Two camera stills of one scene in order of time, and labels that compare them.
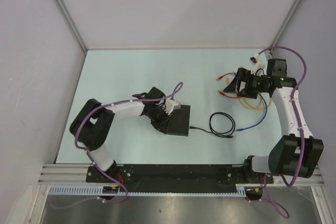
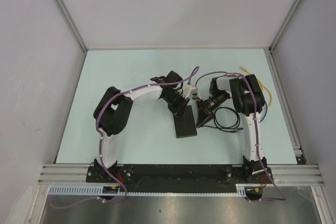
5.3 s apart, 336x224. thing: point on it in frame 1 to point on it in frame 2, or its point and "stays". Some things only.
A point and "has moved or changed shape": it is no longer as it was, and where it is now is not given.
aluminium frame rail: x=60 y=173 stays
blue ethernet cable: x=242 y=129 stays
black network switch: x=178 y=123 has moved or changed shape
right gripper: x=244 y=75 to x=203 y=114
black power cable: x=228 y=136 to x=216 y=126
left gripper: x=165 y=118 to x=180 y=107
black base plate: x=175 y=178 stays
